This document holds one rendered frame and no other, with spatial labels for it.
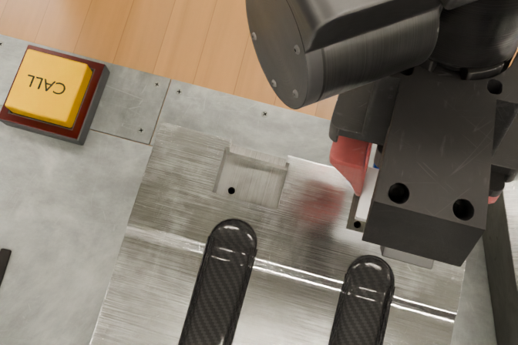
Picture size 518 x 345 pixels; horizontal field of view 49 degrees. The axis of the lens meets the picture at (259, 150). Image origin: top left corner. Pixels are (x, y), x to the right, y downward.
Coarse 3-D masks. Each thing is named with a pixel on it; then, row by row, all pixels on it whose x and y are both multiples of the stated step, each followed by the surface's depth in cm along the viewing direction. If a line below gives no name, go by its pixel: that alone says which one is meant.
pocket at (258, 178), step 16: (224, 160) 47; (240, 160) 48; (256, 160) 47; (272, 160) 47; (224, 176) 47; (240, 176) 47; (256, 176) 47; (272, 176) 47; (224, 192) 47; (240, 192) 47; (256, 192) 47; (272, 192) 47; (272, 208) 47
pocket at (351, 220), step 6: (354, 192) 47; (354, 198) 47; (354, 204) 47; (354, 210) 47; (348, 216) 47; (354, 216) 47; (348, 222) 47; (354, 222) 47; (360, 222) 47; (348, 228) 46; (354, 228) 46; (360, 228) 46
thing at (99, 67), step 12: (36, 48) 55; (84, 60) 54; (96, 72) 54; (12, 84) 54; (96, 84) 54; (84, 108) 53; (12, 120) 53; (24, 120) 53; (60, 132) 52; (72, 132) 52
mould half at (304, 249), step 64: (192, 192) 44; (320, 192) 44; (128, 256) 43; (192, 256) 43; (256, 256) 43; (320, 256) 43; (128, 320) 42; (256, 320) 42; (320, 320) 42; (448, 320) 42
